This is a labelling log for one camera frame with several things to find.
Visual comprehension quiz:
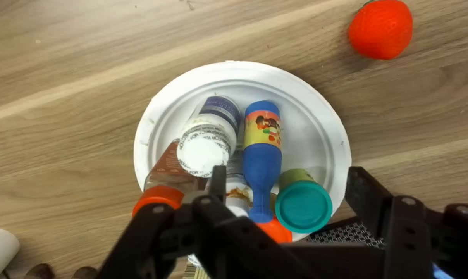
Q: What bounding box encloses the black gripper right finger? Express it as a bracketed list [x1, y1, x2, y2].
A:
[346, 166, 396, 239]

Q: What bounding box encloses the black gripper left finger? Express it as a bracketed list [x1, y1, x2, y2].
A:
[208, 166, 227, 201]

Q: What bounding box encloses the orange lid spice jar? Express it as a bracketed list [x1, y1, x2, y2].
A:
[132, 139, 208, 215]

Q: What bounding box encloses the white bottle grey label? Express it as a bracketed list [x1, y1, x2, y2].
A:
[177, 96, 241, 178]

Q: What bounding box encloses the blue cap small bottle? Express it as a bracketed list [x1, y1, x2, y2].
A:
[242, 101, 283, 223]

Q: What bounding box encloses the teal lid dough tub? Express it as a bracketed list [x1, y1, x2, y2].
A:
[275, 169, 334, 234]

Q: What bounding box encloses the white bottle green label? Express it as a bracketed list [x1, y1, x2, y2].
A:
[225, 175, 253, 215]

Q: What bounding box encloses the orange lid dough tub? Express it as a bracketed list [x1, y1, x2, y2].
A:
[259, 218, 293, 243]

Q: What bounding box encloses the white round plate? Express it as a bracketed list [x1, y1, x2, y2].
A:
[134, 60, 352, 240]

